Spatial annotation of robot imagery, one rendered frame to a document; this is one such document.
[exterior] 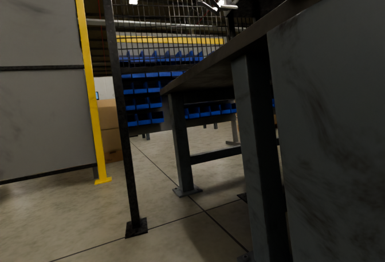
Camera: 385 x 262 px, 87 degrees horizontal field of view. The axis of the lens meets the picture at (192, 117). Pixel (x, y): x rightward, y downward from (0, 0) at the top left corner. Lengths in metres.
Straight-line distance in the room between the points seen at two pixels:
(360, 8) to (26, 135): 2.11
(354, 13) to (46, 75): 2.05
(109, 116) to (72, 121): 0.93
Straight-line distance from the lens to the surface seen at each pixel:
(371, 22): 0.36
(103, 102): 4.70
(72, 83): 2.08
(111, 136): 2.91
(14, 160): 2.17
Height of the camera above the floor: 0.51
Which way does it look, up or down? 1 degrees down
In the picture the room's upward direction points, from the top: 7 degrees counter-clockwise
